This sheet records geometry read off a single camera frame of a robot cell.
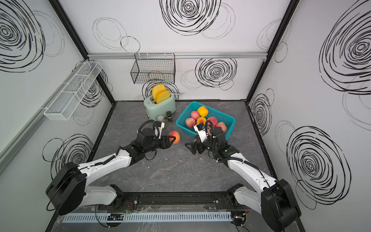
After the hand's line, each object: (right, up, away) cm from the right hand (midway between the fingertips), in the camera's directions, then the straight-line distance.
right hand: (191, 141), depth 79 cm
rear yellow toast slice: (-24, +32, +20) cm, 45 cm away
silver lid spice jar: (-21, +12, +19) cm, 31 cm away
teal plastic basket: (+22, +13, +23) cm, 34 cm away
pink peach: (+4, +15, +25) cm, 29 cm away
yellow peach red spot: (+9, +17, +20) cm, 28 cm away
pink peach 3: (+16, +11, +22) cm, 29 cm away
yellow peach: (+8, +11, +20) cm, 24 cm away
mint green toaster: (-17, +22, +21) cm, 35 cm away
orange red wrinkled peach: (-9, +3, +2) cm, 10 cm away
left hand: (-11, +1, +3) cm, 11 cm away
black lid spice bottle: (-14, +13, +22) cm, 30 cm away
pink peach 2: (0, +9, +21) cm, 23 cm away
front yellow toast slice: (-19, +27, +17) cm, 37 cm away
